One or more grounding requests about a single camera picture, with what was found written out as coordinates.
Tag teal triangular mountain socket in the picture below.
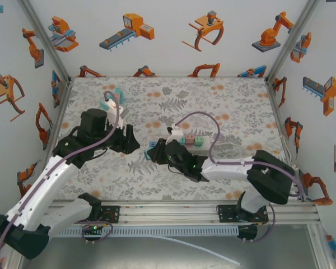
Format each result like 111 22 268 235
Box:
99 86 127 113

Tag white power strip coloured sockets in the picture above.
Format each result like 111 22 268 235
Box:
148 136 215 155

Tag floral patterned table cloth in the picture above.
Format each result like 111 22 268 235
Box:
40 76 303 202

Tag thin white tube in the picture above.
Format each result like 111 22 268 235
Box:
150 234 241 266

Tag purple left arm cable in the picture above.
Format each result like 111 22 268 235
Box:
0 90 121 269

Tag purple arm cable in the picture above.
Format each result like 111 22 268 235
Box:
175 111 305 243
0 90 121 269

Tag aluminium table side rail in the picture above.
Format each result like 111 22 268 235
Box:
33 78 73 202
264 78 307 202

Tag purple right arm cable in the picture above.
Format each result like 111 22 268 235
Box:
175 111 305 243

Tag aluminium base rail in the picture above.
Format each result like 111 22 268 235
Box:
15 199 324 226

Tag white slotted cable duct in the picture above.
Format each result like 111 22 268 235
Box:
26 225 240 238

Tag black cable connector box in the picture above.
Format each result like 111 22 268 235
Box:
82 223 105 234
237 225 258 242

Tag aluminium frame post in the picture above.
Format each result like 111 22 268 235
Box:
16 0 73 85
264 0 323 85

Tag aluminium frame leg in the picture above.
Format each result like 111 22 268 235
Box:
306 224 335 269

